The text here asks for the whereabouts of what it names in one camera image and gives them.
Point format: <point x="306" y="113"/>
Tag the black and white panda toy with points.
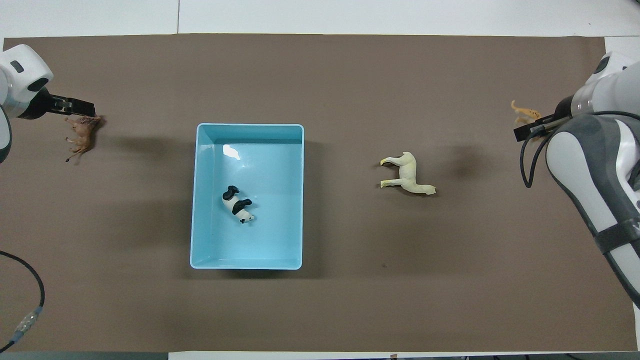
<point x="236" y="206"/>

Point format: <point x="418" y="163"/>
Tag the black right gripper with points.
<point x="564" y="107"/>

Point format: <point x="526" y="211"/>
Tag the orange striped tiger toy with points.
<point x="526" y="111"/>

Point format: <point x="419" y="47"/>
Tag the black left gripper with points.
<point x="37" y="106"/>

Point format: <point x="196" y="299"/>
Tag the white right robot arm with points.
<point x="595" y="170"/>

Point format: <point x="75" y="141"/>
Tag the cream white horse toy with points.
<point x="409" y="172"/>

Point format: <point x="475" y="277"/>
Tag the light blue plastic storage box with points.
<point x="270" y="165"/>

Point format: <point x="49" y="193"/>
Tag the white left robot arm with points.
<point x="20" y="70"/>

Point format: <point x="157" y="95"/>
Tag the brown lion toy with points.
<point x="84" y="136"/>

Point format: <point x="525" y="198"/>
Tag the brown paper table mat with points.
<point x="350" y="300"/>

